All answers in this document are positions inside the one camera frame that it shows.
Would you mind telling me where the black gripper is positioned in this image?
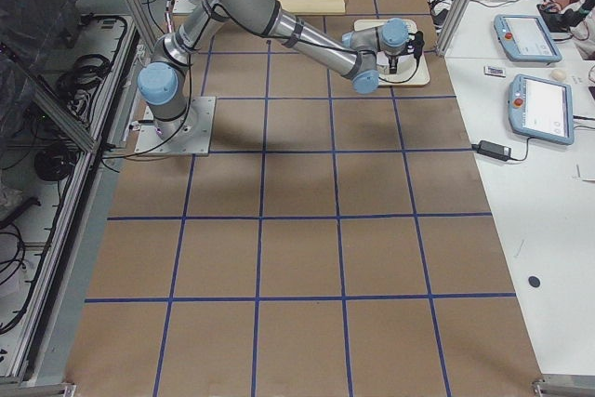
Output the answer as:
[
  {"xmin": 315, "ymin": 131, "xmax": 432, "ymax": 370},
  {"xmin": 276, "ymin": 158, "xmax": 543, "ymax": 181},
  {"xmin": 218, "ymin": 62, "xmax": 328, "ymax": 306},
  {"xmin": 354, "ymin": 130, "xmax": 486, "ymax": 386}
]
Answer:
[{"xmin": 383, "ymin": 49, "xmax": 405, "ymax": 74}]

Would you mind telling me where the white round plate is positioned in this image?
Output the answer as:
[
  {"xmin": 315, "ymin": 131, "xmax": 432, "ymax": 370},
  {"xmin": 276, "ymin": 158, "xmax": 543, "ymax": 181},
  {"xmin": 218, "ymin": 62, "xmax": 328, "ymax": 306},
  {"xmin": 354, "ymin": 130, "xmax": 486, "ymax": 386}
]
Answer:
[{"xmin": 377, "ymin": 49, "xmax": 417, "ymax": 79}]

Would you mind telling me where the cream bear tray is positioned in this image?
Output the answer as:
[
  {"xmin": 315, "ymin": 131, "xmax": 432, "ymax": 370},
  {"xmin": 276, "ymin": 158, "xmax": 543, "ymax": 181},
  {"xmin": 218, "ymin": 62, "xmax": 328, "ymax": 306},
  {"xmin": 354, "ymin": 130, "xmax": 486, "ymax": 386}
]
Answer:
[{"xmin": 353, "ymin": 19, "xmax": 430, "ymax": 87}]

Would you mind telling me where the small white label box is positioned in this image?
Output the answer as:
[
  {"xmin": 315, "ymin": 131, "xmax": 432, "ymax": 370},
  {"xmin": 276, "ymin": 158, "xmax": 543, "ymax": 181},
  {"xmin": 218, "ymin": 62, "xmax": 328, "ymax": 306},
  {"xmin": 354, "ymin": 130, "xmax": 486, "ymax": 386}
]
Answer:
[{"xmin": 483, "ymin": 65, "xmax": 506, "ymax": 78}]

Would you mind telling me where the far blue teach pendant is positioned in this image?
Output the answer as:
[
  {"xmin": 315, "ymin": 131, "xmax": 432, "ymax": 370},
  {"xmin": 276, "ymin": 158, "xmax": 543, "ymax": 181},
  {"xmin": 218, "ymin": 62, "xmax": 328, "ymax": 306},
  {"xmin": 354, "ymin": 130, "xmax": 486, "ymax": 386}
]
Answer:
[{"xmin": 493, "ymin": 14, "xmax": 562, "ymax": 63}]

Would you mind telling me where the blue teach pendant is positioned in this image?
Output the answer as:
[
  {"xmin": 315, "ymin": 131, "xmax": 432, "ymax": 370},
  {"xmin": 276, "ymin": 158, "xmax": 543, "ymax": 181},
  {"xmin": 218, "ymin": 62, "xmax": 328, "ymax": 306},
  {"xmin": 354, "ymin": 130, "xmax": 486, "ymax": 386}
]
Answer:
[
  {"xmin": 508, "ymin": 74, "xmax": 575, "ymax": 146},
  {"xmin": 493, "ymin": 14, "xmax": 562, "ymax": 63}
]

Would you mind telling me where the black power adapter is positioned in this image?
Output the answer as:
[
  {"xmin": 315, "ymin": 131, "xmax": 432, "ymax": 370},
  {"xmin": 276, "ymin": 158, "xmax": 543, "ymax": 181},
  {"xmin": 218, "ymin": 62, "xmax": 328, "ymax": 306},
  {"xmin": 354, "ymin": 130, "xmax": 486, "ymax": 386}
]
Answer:
[{"xmin": 471, "ymin": 140, "xmax": 511, "ymax": 162}]

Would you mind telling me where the near blue teach pendant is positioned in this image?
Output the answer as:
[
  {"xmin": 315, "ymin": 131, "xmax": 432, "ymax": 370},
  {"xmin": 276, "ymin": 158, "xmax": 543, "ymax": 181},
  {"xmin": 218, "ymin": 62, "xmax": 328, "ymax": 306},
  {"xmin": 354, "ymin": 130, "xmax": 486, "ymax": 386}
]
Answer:
[{"xmin": 508, "ymin": 74, "xmax": 575, "ymax": 146}]

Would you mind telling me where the black round table grommet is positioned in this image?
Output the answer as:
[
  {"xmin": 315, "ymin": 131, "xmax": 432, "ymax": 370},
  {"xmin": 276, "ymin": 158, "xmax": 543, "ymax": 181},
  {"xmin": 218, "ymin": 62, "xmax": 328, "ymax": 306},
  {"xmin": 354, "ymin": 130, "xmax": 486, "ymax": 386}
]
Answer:
[{"xmin": 528, "ymin": 276, "xmax": 541, "ymax": 288}]

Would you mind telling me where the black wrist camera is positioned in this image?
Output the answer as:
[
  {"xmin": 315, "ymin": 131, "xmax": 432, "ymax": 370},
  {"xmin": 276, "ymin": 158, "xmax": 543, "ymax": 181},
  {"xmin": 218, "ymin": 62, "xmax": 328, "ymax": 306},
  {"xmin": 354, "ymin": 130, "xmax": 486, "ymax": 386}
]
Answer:
[{"xmin": 408, "ymin": 31, "xmax": 425, "ymax": 60}]

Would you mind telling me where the aluminium frame post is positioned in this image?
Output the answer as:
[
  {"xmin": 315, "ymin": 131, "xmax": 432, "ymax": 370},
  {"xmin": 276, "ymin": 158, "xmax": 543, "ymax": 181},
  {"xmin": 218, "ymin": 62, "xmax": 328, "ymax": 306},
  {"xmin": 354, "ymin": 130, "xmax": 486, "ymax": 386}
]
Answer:
[{"xmin": 434, "ymin": 0, "xmax": 494, "ymax": 58}]

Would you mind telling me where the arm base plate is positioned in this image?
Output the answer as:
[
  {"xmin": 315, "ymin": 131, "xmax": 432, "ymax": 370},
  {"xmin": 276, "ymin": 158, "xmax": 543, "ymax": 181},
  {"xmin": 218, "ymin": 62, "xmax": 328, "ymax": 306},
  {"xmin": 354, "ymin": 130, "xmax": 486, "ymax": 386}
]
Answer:
[
  {"xmin": 134, "ymin": 96, "xmax": 216, "ymax": 156},
  {"xmin": 173, "ymin": 0, "xmax": 200, "ymax": 16}
]

